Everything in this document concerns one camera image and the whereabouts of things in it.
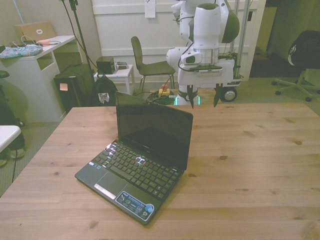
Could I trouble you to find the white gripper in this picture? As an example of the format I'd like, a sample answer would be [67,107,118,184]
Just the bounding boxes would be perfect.
[178,59,237,110]

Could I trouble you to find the black netbook laptop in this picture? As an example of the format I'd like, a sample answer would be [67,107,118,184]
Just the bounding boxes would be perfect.
[74,91,194,227]

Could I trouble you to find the wheeled white robot cart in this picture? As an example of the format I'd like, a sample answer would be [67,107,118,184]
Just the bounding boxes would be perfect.
[219,49,242,103]

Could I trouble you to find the yellow emergency stop button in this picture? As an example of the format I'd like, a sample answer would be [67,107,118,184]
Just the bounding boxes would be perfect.
[158,84,171,98]

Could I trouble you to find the dark plywood chair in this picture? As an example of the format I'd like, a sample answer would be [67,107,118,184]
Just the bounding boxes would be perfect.
[130,36,177,93]

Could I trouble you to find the aluminium pole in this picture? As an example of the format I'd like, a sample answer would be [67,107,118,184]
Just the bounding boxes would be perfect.
[229,0,251,79]

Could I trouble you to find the small white side table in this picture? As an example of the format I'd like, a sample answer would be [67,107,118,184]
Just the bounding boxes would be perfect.
[93,64,136,96]

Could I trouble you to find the office swivel chair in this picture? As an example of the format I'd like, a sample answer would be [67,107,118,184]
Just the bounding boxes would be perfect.
[272,67,320,102]

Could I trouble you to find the black backpack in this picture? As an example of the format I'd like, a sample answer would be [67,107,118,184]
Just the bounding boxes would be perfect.
[93,74,118,107]

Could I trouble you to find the white paper sheet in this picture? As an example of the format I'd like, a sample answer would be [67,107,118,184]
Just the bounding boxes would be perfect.
[144,0,157,19]

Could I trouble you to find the black box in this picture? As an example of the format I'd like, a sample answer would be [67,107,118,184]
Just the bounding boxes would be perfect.
[96,56,115,75]

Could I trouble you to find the black jacket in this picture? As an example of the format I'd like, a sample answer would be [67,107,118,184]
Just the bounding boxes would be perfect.
[287,30,320,74]

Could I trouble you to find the black computer tower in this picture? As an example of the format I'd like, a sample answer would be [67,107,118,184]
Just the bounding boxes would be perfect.
[53,64,95,113]

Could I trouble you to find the black tripod stand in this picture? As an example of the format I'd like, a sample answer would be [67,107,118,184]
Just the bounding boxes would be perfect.
[59,0,98,106]

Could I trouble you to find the white desk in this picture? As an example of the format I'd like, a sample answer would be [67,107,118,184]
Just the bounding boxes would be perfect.
[0,34,83,123]

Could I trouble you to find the cardboard box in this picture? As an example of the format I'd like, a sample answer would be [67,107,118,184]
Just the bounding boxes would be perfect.
[13,21,56,42]

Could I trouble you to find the patterned teal cloth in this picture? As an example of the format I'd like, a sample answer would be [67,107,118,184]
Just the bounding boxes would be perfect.
[0,42,45,60]

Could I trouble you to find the white shoe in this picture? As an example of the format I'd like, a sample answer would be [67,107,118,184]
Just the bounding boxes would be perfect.
[9,147,26,159]

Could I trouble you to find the dark trouser leg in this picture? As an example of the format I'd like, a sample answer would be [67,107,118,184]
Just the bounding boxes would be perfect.
[0,83,27,152]

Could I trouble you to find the white rounded table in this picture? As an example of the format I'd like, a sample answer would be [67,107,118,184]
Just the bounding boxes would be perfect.
[0,124,22,153]

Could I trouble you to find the coiled green cable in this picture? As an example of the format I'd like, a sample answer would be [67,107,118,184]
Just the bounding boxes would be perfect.
[134,91,178,106]

